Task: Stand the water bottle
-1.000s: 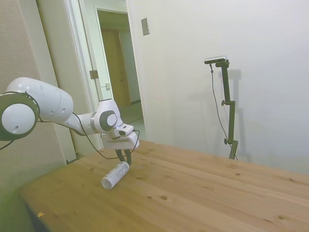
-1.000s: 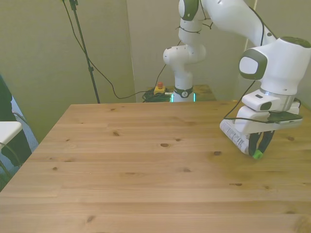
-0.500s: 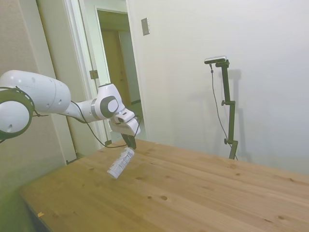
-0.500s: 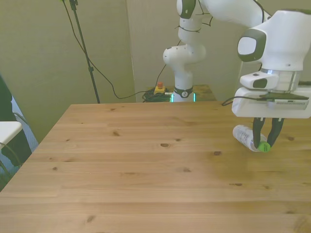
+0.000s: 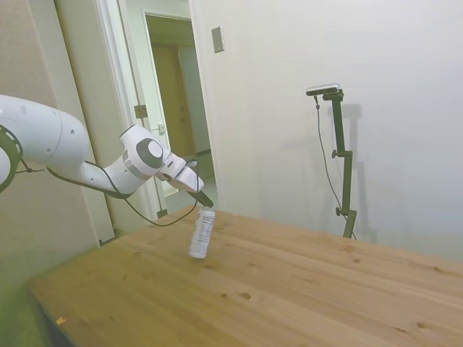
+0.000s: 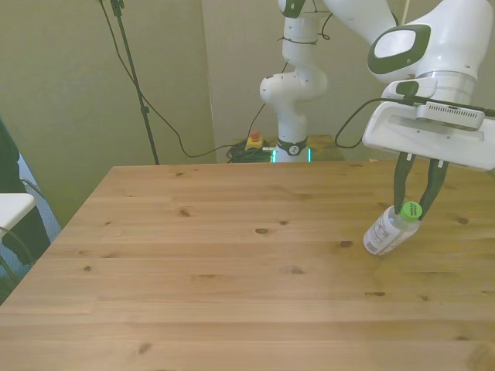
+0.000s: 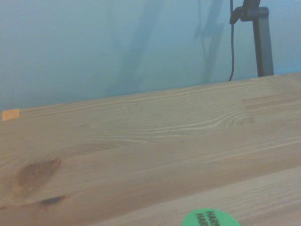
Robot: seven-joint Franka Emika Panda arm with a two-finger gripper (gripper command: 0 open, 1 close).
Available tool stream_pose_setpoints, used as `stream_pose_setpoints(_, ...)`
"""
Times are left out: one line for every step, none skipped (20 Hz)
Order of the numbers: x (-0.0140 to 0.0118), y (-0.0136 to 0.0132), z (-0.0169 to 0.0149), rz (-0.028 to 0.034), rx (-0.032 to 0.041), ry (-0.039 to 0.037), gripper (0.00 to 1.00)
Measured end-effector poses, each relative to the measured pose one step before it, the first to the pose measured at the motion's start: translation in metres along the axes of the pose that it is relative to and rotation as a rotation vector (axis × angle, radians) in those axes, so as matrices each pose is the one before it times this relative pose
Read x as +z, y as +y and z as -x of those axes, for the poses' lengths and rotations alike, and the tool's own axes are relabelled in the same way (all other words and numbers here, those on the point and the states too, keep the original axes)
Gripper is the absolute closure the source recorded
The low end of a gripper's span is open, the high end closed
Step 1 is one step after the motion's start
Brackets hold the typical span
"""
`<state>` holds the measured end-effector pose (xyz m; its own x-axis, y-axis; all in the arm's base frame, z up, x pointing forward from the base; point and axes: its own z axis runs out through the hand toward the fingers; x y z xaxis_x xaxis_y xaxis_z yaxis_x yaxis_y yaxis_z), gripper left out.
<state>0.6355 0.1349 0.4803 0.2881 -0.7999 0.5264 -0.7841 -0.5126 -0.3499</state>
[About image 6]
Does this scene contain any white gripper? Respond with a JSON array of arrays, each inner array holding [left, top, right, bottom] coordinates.
[[362, 100, 495, 220]]

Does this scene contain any water bottle with green cap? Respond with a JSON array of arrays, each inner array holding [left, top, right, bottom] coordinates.
[[363, 200, 423, 257]]

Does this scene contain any yellow emergency stop button box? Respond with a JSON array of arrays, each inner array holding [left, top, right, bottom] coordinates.
[[244, 130, 265, 151]]

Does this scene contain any white chair seat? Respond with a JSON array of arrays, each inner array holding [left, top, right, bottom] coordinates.
[[0, 192, 36, 239]]

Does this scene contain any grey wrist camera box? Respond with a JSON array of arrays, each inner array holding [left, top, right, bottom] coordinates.
[[415, 100, 486, 131]]

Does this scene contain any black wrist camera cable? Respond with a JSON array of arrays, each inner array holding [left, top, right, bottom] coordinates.
[[334, 95, 426, 150]]

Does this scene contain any thin grey stop button cable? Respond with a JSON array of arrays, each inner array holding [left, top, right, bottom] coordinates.
[[248, 106, 273, 134]]

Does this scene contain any coiled black cable bundle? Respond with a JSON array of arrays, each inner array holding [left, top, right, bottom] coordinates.
[[226, 141, 278, 164]]

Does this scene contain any black cable from stand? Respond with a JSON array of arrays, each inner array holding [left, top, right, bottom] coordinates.
[[96, 0, 233, 158]]

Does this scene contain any black camera stand pole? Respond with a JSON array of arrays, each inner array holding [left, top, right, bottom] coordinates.
[[110, 0, 161, 165]]

